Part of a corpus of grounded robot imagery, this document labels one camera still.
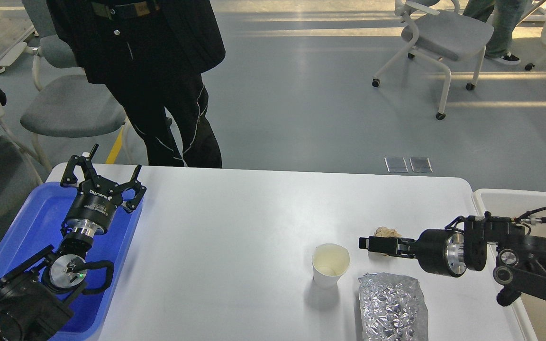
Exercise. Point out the grey chair near person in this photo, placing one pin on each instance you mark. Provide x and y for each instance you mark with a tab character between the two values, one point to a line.
68	106

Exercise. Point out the white paper cup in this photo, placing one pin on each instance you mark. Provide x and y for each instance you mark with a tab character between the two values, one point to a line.
329	262

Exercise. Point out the person in grey trousers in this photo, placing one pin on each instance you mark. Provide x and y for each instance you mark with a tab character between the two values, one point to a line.
507	14

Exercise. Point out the left metal floor plate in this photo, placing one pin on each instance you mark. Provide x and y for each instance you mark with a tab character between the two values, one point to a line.
396	165

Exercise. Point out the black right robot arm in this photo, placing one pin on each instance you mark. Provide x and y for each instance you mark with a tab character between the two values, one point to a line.
520	261

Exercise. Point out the blue plastic tray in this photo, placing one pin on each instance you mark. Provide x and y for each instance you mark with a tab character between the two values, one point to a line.
38	224

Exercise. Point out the grey white wheeled chair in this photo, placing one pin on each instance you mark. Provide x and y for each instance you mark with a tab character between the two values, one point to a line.
436	35

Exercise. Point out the right metal floor plate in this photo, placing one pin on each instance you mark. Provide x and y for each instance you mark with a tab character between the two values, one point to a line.
421	164

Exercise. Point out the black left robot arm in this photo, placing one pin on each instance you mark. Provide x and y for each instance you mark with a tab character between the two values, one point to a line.
61	258

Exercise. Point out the crumpled aluminium foil packet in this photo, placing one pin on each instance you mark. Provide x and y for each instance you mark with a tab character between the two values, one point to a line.
392	308

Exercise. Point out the person in black clothes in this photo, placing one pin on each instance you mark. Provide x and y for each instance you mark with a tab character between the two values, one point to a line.
151	55

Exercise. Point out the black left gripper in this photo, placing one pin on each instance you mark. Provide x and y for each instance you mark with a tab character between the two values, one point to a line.
94	207

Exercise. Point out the crumpled brown paper ball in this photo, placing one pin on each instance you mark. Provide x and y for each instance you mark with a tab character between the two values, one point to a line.
386	232

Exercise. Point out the metal floor plate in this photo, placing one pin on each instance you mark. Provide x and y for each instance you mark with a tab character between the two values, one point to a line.
421	164
396	165

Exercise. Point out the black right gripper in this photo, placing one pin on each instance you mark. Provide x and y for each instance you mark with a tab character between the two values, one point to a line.
438	251

